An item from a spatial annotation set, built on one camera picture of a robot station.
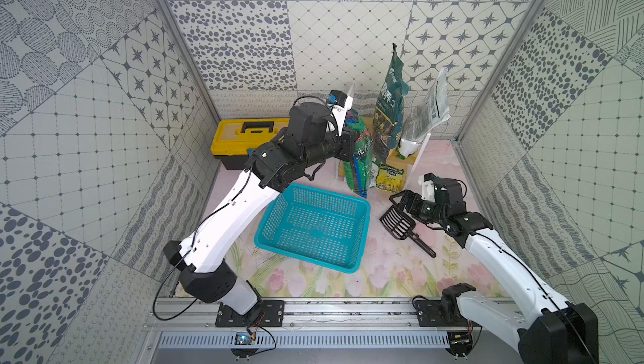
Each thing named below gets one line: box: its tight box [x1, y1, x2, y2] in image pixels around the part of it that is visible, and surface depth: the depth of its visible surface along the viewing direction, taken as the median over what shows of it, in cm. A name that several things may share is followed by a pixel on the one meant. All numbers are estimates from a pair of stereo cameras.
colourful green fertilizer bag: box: [342, 107, 375, 199], surface depth 66 cm
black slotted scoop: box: [379, 204, 437, 259], surface depth 94 cm
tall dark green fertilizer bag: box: [372, 42, 411, 163], surface depth 75 cm
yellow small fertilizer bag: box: [375, 164, 406, 193], surface depth 102 cm
